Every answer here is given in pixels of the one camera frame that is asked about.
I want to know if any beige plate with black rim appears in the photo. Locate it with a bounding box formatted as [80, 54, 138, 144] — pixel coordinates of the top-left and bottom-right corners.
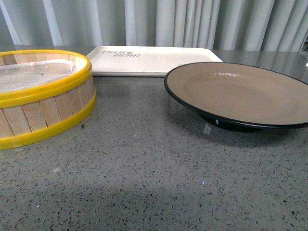
[164, 62, 308, 129]

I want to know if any white rectangular tray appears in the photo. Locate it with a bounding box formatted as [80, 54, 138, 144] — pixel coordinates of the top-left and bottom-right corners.
[87, 46, 222, 77]

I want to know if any yellow rimmed wooden steamer basket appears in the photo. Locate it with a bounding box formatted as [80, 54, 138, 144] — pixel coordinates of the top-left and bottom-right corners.
[0, 50, 96, 150]

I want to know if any grey pleated curtain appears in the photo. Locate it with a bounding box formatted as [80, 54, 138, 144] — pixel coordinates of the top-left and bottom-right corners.
[0, 0, 308, 51]

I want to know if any white mesh steamer liner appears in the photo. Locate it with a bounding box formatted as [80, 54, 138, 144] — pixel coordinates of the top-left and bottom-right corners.
[0, 59, 84, 93]

